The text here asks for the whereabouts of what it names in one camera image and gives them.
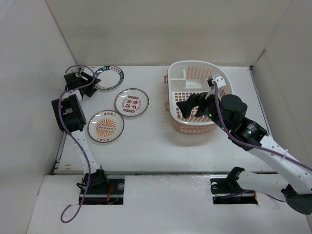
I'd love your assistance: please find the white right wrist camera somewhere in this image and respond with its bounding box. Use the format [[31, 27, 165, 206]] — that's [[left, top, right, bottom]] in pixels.
[[207, 74, 226, 89]]

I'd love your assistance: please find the white pink dish rack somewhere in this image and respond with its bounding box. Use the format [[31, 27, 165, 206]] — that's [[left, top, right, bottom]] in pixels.
[[164, 60, 233, 135]]

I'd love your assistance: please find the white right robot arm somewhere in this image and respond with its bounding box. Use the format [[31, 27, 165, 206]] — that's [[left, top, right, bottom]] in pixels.
[[176, 93, 312, 215]]

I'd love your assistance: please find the orange sunburst white plate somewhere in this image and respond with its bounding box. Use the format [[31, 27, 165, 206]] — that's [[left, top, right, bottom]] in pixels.
[[87, 110, 125, 143]]

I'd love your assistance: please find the green rimmed white plate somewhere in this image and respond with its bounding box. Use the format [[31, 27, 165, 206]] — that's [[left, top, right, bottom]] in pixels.
[[95, 66, 124, 90]]

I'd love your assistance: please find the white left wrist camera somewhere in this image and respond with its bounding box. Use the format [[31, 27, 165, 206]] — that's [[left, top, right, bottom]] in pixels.
[[75, 71, 89, 80]]

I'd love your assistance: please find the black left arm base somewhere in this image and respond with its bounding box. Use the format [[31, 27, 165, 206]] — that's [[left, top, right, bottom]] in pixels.
[[82, 178, 125, 205]]

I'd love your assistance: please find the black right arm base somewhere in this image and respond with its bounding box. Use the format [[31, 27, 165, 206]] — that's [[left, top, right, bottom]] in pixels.
[[210, 178, 258, 205]]

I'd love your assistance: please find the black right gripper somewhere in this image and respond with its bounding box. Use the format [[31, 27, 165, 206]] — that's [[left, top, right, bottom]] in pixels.
[[176, 87, 231, 132]]

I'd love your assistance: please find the red lettered white plate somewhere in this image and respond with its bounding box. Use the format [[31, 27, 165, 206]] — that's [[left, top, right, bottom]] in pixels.
[[115, 88, 149, 117]]

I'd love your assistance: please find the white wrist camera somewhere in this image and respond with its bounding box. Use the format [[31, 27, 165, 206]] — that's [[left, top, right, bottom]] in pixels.
[[75, 71, 89, 80], [207, 74, 226, 89]]

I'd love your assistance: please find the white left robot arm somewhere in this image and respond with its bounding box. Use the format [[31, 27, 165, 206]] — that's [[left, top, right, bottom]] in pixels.
[[52, 71, 109, 194]]

